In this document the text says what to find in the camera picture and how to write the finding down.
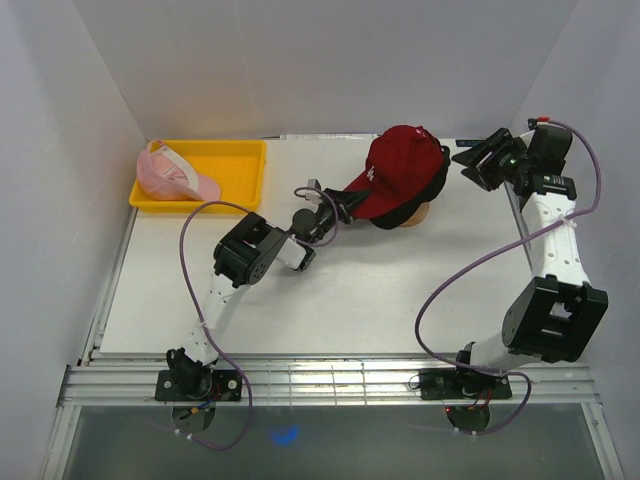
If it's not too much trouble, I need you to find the yellow plastic tray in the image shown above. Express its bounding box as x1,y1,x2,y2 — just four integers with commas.
129,140,267,214

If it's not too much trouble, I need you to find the pink cap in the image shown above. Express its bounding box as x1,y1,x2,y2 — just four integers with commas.
136,141,221,202

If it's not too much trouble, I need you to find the aluminium frame rail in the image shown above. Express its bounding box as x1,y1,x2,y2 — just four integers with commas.
39,356,624,479

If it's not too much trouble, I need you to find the black NY cap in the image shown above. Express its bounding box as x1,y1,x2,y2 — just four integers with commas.
369,146,451,230

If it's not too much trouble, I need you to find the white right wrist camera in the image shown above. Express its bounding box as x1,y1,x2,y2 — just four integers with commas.
521,116,550,138

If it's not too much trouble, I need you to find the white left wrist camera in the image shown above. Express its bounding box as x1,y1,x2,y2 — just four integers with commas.
304,179,322,205

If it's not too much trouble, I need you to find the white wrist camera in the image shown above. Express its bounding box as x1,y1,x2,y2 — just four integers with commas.
304,179,322,205
521,116,550,138

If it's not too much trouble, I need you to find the red cap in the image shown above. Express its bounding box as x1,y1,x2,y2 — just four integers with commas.
345,125,443,220

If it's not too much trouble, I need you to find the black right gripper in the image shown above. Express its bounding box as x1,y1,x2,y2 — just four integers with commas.
450,128,531,192

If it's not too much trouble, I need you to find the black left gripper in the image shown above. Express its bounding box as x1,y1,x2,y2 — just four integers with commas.
308,189,374,248

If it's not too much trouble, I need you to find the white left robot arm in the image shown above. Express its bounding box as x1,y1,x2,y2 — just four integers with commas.
155,180,370,401

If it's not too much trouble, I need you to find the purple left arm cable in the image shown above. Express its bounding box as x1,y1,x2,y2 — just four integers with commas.
178,187,341,451

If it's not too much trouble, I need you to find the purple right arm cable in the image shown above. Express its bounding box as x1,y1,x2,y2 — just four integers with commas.
414,118,604,435

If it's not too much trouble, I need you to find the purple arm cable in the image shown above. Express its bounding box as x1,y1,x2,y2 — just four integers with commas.
414,118,604,435
178,187,341,451

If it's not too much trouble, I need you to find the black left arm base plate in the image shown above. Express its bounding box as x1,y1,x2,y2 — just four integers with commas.
154,370,243,402

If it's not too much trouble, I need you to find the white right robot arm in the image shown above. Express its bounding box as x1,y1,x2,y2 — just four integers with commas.
451,117,609,397

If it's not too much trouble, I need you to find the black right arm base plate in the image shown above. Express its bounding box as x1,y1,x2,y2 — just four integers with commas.
418,368,512,400

